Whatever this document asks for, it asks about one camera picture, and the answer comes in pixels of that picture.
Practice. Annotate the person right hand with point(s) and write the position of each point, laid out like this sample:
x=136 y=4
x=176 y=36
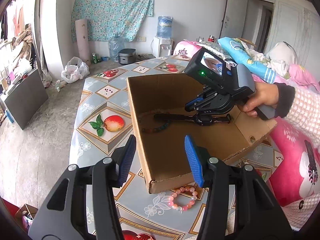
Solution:
x=265 y=94

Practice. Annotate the white fluffy towel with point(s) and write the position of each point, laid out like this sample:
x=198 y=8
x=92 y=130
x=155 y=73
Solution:
x=297 y=213

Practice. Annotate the blue patterned pillow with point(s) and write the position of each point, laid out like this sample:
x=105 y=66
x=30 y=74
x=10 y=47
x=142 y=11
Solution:
x=240 y=56

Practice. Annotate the dark grey cabinet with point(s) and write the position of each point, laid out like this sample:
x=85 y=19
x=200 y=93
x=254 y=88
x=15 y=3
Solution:
x=25 y=99

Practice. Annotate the brown cardboard box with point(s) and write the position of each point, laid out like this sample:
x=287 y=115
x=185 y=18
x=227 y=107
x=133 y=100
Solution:
x=161 y=154

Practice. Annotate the white plastic bag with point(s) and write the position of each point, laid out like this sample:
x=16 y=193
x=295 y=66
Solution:
x=75 y=70

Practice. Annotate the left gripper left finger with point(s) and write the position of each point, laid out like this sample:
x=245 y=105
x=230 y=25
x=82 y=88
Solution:
x=63 y=214

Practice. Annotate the floral teal wall cloth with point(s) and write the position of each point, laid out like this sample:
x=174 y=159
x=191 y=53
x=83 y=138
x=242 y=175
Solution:
x=107 y=19

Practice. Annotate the white water dispenser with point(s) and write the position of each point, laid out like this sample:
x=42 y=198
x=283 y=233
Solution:
x=161 y=47

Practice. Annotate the brown paper bag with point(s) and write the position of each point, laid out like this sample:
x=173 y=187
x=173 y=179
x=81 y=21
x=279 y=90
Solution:
x=25 y=216

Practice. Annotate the pink checked right sleeve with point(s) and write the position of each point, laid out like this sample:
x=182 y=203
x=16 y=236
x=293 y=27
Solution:
x=300 y=108

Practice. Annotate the grey door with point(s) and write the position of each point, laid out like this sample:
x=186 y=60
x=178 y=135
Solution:
x=233 y=19

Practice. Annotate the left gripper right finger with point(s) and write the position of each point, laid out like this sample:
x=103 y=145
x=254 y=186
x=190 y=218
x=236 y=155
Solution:
x=239 y=203

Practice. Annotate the clear water jug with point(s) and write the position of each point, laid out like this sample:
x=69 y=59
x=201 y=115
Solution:
x=115 y=45

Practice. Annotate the blue water bottle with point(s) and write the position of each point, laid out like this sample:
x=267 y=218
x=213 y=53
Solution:
x=164 y=27

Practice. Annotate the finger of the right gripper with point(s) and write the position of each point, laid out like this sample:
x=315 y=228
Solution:
x=209 y=119
x=199 y=104

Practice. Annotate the fruit pattern tablecloth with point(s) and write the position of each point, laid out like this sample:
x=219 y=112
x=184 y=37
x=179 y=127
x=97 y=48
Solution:
x=103 y=123

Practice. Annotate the rolled pink mat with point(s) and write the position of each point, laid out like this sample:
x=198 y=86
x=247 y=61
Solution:
x=82 y=40

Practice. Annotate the pink strap smart watch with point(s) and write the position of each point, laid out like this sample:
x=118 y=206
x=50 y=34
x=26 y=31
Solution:
x=174 y=117

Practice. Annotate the black rice cooker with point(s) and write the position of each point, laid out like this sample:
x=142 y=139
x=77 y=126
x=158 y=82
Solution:
x=127 y=56

